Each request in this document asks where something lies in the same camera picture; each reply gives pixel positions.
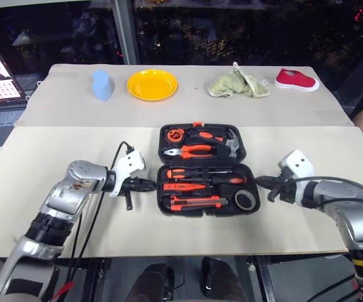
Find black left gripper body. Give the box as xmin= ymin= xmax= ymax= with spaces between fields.
xmin=120 ymin=177 xmax=143 ymax=211

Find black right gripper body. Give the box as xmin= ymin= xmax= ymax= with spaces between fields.
xmin=267 ymin=176 xmax=296 ymax=204

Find black orange long screwdriver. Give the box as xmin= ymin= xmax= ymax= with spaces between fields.
xmin=199 ymin=176 xmax=243 ymax=187

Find orange black utility knife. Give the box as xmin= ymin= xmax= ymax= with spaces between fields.
xmin=169 ymin=195 xmax=226 ymax=211

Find black plastic tool case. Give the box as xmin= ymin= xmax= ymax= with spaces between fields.
xmin=156 ymin=121 xmax=262 ymax=218

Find black electrical tape roll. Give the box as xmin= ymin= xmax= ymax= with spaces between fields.
xmin=233 ymin=189 xmax=258 ymax=211

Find claw hammer orange grip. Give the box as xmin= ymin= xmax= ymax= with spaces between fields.
xmin=187 ymin=127 xmax=241 ymax=158

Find orange black tape measure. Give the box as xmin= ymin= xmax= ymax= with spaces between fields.
xmin=166 ymin=128 xmax=187 ymax=143

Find black metal table leg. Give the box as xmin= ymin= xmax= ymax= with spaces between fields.
xmin=85 ymin=257 xmax=113 ymax=302
xmin=252 ymin=255 xmax=278 ymax=302

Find dark rounded shape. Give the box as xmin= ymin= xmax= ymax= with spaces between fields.
xmin=201 ymin=256 xmax=248 ymax=302
xmin=130 ymin=263 xmax=176 ymax=302

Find yellow plastic plate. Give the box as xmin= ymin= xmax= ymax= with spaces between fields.
xmin=126 ymin=69 xmax=179 ymax=102

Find pale green cloth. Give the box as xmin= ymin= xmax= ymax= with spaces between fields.
xmin=208 ymin=61 xmax=272 ymax=99

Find light blue foam block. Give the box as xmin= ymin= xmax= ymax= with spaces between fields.
xmin=91 ymin=69 xmax=114 ymax=102

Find red white small shoe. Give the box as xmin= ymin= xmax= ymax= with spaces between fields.
xmin=273 ymin=68 xmax=320 ymax=92

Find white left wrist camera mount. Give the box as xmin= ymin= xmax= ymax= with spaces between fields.
xmin=108 ymin=150 xmax=147 ymax=198

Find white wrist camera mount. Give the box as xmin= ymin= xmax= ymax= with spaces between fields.
xmin=277 ymin=149 xmax=315 ymax=206
xmin=108 ymin=150 xmax=147 ymax=198

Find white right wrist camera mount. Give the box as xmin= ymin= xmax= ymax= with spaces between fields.
xmin=277 ymin=149 xmax=315 ymax=206

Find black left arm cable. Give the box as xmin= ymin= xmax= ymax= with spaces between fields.
xmin=67 ymin=141 xmax=135 ymax=284
xmin=69 ymin=212 xmax=84 ymax=284

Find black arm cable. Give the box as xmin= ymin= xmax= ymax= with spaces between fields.
xmin=313 ymin=198 xmax=363 ymax=210
xmin=67 ymin=141 xmax=135 ymax=284
xmin=69 ymin=212 xmax=84 ymax=284
xmin=289 ymin=176 xmax=363 ymax=205

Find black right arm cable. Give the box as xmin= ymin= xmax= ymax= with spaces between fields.
xmin=313 ymin=198 xmax=363 ymax=210
xmin=289 ymin=176 xmax=363 ymax=205

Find orange handled pliers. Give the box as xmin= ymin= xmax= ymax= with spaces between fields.
xmin=163 ymin=144 xmax=215 ymax=160

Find red cable tie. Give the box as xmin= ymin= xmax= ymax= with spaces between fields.
xmin=52 ymin=281 xmax=75 ymax=299

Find grey window frame post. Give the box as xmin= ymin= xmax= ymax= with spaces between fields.
xmin=110 ymin=0 xmax=141 ymax=66

